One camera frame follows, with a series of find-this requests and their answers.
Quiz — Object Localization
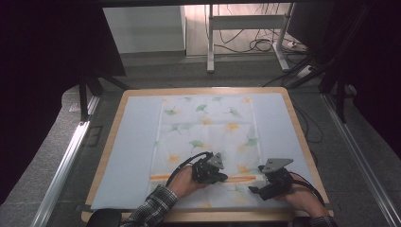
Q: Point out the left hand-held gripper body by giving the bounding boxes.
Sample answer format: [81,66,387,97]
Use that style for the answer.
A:
[192,151,225,185]

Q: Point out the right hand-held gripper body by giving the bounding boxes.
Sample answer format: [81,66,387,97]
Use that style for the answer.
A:
[259,158,294,201]

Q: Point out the white leaf-print cloth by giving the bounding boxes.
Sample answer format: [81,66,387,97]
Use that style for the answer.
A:
[148,96,268,210]

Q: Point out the person's left hand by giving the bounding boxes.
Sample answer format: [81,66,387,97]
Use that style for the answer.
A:
[168,165,206,199]

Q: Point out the person's right hand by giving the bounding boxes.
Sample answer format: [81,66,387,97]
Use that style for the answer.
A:
[273,177,329,219]

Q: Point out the wooden table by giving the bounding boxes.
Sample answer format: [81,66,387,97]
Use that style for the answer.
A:
[80,87,330,223]

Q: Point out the light blue table mat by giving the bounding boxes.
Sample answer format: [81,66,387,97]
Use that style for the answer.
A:
[90,92,316,212]

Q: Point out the black metal stand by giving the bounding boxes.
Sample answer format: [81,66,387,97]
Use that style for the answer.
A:
[283,3,375,125]
[78,70,135,123]

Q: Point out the white power strip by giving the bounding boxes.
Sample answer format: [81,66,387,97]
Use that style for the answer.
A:
[296,64,314,79]

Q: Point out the dark rounded object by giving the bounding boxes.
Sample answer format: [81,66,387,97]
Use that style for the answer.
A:
[86,208,125,227]

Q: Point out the dark floor hatch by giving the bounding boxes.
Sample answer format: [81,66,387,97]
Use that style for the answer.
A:
[82,125,104,148]

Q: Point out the dark curtain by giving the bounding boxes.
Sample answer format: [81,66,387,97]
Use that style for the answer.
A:
[330,0,401,159]
[0,0,127,206]

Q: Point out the white cabinet panel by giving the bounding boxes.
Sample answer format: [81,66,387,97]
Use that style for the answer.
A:
[102,5,187,55]

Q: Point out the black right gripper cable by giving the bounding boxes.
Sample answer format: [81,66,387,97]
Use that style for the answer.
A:
[288,171,326,206]

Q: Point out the thin black floor cable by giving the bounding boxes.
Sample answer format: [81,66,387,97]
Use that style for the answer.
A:
[291,98,324,145]

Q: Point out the aluminium floor rail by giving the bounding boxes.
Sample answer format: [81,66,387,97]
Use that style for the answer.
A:
[321,93,401,227]
[30,95,101,227]

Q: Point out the tangle of black floor cables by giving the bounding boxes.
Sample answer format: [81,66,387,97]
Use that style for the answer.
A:
[214,3,307,55]

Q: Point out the white metal desk frame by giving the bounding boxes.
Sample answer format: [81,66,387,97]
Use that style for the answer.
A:
[206,3,291,74]

